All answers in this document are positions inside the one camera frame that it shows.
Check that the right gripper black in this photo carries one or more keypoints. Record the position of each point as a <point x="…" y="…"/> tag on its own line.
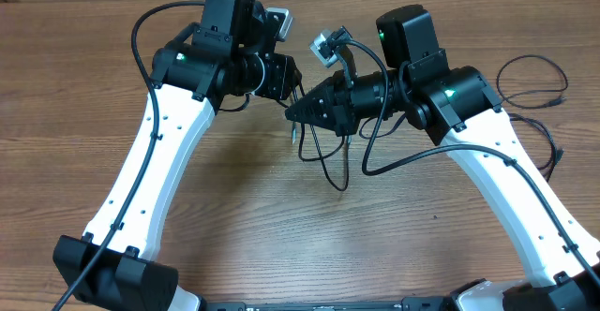
<point x="336" y="96"/>

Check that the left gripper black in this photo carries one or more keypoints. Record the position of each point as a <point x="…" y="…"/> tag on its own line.
<point x="281" y="86"/>

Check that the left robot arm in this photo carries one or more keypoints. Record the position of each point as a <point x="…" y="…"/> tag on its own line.
<point x="230" y="51"/>

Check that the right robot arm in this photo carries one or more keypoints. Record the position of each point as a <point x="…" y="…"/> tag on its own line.
<point x="465" y="119"/>

